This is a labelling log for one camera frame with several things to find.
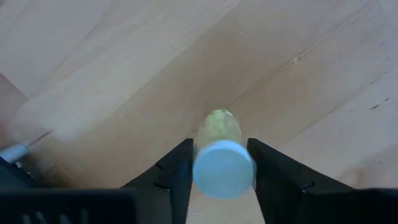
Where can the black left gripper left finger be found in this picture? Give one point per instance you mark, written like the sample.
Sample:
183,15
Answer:
174,174

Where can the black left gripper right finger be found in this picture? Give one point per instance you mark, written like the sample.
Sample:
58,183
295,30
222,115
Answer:
280,177

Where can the yellow medicine bottle white cap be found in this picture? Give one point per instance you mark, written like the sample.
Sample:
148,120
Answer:
222,168

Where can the small silver cylinder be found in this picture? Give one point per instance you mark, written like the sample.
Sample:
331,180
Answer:
14,152

